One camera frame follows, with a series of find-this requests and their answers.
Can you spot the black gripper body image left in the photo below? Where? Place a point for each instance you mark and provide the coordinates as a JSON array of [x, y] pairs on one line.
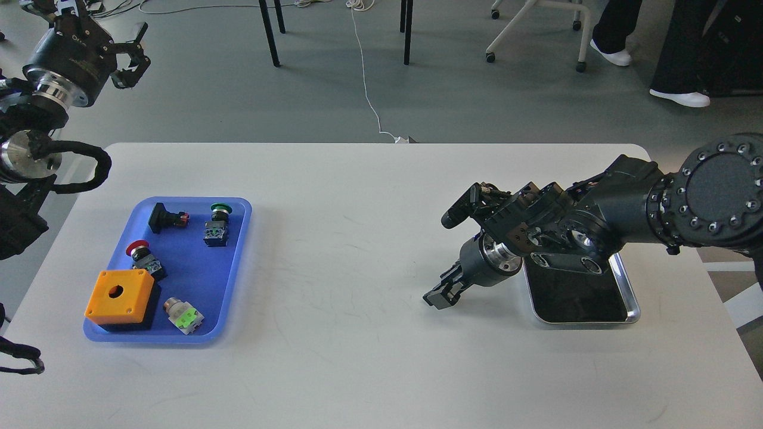
[[78, 57]]

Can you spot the black table leg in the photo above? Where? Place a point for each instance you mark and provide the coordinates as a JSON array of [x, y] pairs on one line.
[[405, 27], [268, 27]]

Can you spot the red emergency stop button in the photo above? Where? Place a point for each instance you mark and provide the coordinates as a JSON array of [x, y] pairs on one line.
[[142, 257]]

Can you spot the blue plastic tray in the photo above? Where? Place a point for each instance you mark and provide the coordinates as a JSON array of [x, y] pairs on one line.
[[201, 275]]

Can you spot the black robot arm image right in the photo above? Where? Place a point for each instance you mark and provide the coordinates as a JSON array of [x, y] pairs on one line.
[[714, 200]]

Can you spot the green white contact block switch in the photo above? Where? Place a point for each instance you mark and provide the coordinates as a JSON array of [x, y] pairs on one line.
[[183, 315]]

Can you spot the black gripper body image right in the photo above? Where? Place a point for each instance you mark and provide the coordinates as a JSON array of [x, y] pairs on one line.
[[486, 262]]

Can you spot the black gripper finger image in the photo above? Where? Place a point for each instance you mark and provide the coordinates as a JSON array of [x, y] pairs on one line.
[[139, 63], [446, 294], [454, 279], [61, 15]]

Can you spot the green push button switch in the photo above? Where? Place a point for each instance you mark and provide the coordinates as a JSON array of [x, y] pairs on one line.
[[216, 231]]

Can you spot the orange button enclosure box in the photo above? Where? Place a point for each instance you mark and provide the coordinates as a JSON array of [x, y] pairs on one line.
[[126, 297]]

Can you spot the black table leg left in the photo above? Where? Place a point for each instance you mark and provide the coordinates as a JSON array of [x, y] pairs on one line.
[[268, 27]]

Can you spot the black selector switch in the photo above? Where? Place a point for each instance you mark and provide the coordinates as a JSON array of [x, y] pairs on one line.
[[161, 219]]

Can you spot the silver metal tray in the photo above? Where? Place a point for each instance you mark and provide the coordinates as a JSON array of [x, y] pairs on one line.
[[578, 299]]

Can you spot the person legs white shoes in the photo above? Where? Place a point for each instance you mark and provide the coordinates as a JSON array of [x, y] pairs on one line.
[[675, 78]]

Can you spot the black table leg right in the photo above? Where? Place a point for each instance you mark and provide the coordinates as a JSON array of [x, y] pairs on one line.
[[405, 27]]

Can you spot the black equipment case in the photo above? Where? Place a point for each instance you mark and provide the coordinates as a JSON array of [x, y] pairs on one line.
[[735, 50]]

